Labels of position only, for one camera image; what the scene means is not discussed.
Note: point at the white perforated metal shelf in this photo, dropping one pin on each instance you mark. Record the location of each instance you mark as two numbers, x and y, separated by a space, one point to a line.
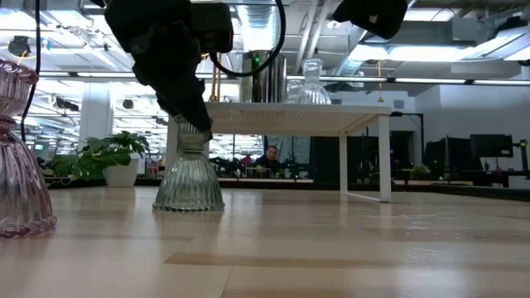
310 108

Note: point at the black ceiling camera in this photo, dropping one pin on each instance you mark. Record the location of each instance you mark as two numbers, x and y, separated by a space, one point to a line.
18 45

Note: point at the pink glass candle holder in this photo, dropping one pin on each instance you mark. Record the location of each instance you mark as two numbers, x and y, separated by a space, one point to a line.
20 186

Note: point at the black aluminium table frame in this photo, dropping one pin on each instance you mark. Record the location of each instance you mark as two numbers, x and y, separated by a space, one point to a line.
248 182

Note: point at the green glass candle holder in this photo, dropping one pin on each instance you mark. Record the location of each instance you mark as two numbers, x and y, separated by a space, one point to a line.
188 182

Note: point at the short gold candlestick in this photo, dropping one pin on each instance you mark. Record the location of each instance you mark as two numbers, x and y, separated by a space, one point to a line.
213 89

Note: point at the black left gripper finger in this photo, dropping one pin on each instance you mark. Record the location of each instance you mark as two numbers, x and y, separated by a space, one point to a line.
186 103

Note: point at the person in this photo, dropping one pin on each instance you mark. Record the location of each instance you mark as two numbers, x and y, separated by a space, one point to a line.
271 154

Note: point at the white ceiling sensor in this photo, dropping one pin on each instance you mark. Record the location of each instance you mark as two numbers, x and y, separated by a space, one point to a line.
333 25

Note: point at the small background green plant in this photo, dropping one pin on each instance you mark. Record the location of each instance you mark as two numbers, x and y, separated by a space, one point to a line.
421 171

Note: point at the black background monitor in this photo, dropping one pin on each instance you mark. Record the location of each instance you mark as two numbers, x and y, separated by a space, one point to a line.
490 145

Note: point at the green potted plant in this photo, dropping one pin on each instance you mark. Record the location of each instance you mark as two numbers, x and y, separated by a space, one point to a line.
120 174

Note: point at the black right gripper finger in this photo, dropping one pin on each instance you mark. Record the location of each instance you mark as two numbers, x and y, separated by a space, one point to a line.
372 16

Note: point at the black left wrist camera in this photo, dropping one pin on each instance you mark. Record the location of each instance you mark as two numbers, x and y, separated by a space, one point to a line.
213 27

